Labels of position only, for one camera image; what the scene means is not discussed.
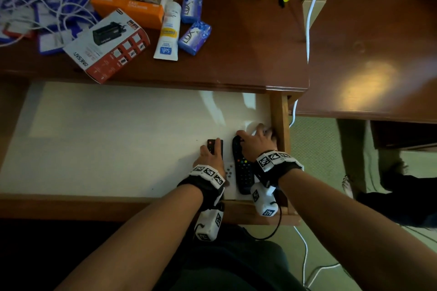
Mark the black wristband with markers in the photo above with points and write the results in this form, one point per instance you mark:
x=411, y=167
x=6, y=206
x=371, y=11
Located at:
x=276, y=168
x=205, y=188

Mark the white cream tube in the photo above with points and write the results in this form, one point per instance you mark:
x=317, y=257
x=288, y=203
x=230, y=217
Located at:
x=168, y=31

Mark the person's right hand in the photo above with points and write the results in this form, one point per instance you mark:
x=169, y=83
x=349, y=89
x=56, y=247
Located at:
x=259, y=142

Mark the blue soap packet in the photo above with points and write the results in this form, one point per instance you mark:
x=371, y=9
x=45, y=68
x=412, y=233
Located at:
x=192, y=7
x=194, y=38

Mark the white charger box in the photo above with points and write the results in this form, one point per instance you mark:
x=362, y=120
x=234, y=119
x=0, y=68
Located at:
x=106, y=48

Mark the black cloth bundle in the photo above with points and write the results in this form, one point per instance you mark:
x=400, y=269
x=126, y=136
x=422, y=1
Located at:
x=409, y=198

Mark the wide black remote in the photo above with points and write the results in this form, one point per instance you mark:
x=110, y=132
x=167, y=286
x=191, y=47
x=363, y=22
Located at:
x=243, y=171

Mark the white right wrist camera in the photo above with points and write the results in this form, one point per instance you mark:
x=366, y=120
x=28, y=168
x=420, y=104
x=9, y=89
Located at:
x=264, y=198

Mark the wooden drawer with white bottom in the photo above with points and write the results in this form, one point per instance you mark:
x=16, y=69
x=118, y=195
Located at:
x=119, y=137

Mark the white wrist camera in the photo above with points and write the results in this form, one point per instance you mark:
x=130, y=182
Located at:
x=209, y=224
x=264, y=198

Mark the black right wristband with markers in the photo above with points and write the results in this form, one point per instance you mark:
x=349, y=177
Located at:
x=276, y=168

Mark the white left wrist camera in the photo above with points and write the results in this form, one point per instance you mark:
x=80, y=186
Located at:
x=209, y=224

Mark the person's dark green clothing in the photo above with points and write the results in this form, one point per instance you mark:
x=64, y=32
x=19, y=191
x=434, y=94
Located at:
x=232, y=263

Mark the black left wristband with markers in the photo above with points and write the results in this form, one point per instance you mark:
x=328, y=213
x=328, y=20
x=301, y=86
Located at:
x=205, y=188

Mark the person's left hand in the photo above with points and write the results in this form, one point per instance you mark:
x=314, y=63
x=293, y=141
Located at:
x=210, y=161

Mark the person's left forearm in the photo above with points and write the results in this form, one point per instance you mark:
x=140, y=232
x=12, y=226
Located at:
x=143, y=243

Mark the person's right forearm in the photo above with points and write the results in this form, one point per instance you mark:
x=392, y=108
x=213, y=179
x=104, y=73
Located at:
x=341, y=226

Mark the small white remote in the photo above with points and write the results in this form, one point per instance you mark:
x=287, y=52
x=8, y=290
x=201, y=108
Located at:
x=230, y=181

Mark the slim black remote control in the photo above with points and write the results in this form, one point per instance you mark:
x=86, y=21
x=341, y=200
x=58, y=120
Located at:
x=211, y=146

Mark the brown wooden side cabinet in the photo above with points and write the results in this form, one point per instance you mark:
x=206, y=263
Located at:
x=375, y=28

